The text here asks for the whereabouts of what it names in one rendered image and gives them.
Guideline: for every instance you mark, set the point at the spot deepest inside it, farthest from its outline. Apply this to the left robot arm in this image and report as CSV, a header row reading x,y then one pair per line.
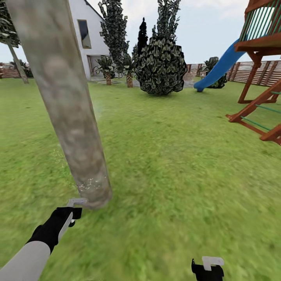
x,y
28,263

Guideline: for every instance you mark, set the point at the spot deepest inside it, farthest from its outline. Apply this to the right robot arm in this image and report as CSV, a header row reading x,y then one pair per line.
x,y
211,269

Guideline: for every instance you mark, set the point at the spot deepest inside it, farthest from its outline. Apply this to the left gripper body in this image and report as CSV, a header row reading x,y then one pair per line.
x,y
76,212

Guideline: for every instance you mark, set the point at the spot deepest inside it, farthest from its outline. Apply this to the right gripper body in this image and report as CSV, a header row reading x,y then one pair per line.
x,y
202,274

